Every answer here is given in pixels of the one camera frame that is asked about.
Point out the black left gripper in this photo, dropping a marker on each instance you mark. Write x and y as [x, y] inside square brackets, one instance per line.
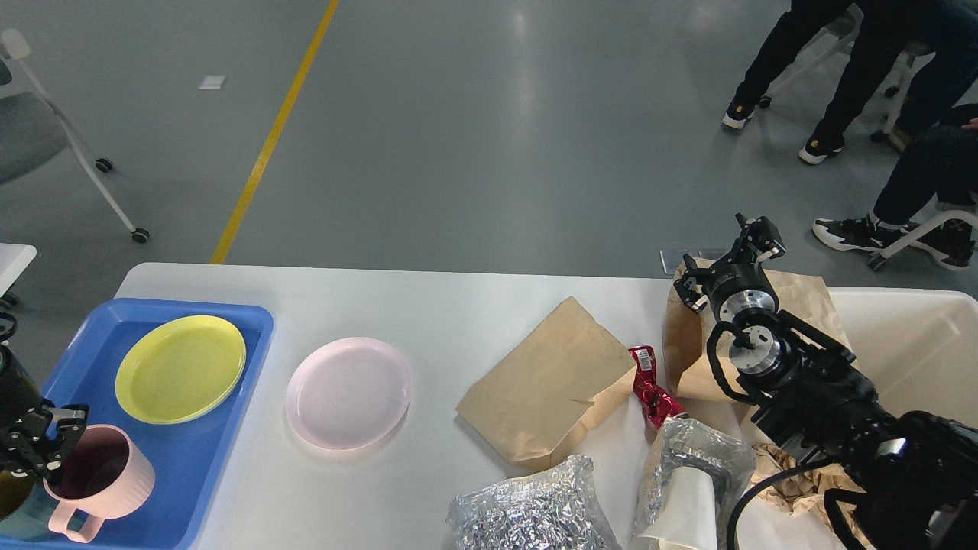
[25, 449]

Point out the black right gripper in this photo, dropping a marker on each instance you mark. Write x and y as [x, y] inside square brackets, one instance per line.
[737, 288]

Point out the pink ribbed mug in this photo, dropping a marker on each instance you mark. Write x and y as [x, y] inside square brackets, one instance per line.
[105, 477]

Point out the pink plate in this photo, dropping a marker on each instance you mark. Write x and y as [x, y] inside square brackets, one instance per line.
[348, 394]

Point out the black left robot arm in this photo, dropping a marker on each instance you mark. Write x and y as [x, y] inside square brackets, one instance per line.
[37, 436]

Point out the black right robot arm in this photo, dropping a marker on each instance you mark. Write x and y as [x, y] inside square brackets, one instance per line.
[917, 473]

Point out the teal mug yellow inside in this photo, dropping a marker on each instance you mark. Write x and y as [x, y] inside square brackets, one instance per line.
[26, 509]

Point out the upright brown paper bag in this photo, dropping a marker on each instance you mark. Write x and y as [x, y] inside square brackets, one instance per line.
[685, 332]

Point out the blue plastic tray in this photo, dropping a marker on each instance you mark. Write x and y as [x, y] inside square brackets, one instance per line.
[188, 457]

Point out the yellow plate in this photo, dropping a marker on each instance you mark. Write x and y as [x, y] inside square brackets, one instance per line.
[181, 370]

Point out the red foil wrapper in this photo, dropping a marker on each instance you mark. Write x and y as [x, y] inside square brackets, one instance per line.
[657, 404]

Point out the white side table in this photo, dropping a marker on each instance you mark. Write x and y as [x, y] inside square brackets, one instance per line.
[14, 259]

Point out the white plastic bin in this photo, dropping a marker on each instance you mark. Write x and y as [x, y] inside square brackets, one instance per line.
[918, 347]

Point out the foil bag with paper cup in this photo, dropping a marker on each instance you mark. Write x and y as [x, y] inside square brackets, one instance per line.
[693, 478]

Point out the crumpled brown paper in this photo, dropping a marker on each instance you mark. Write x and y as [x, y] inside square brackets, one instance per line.
[804, 493]

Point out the flat brown paper bag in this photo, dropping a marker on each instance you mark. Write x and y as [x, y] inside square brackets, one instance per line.
[541, 400]

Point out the crumpled aluminium foil bag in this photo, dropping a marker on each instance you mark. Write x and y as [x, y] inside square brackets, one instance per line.
[555, 509]

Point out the grey office chair left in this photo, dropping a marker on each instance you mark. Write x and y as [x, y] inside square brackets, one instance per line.
[34, 130]

